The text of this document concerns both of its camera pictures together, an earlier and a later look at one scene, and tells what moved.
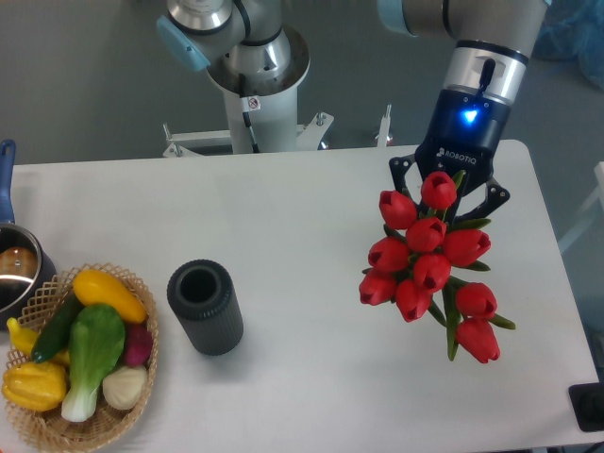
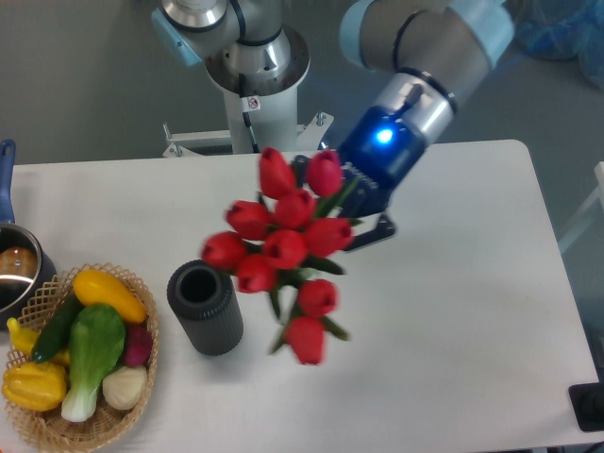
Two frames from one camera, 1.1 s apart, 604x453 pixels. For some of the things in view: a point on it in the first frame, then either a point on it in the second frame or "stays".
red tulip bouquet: x=413 y=265 to x=276 y=243
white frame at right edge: x=587 y=216 stays
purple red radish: x=139 y=342 stays
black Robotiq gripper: x=464 y=132 to x=378 y=152
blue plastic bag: x=574 y=29 stays
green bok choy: x=96 y=343 stays
